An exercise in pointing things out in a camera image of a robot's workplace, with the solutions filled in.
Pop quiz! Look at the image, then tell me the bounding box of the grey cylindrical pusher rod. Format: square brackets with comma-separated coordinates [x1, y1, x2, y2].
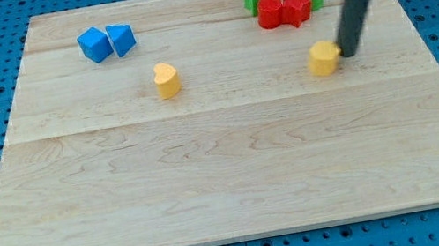
[336, 0, 370, 58]

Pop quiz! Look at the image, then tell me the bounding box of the yellow hexagon block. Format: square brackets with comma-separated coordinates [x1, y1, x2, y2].
[308, 41, 341, 77]

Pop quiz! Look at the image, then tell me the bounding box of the red star block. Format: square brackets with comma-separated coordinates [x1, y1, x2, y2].
[281, 0, 312, 28]

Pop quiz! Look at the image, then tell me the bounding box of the red cylinder block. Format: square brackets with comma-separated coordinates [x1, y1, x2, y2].
[257, 0, 283, 29]

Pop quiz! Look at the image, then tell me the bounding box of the yellow heart block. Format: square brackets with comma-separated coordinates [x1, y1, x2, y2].
[153, 63, 182, 100]

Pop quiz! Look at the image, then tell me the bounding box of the blue triangle block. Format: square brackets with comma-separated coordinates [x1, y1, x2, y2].
[105, 24, 137, 57]

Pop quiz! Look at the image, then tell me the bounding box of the wooden board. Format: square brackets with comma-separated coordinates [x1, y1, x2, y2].
[0, 0, 439, 246]

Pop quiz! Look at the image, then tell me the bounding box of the blue cube block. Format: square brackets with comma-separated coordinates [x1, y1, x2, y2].
[77, 27, 114, 63]

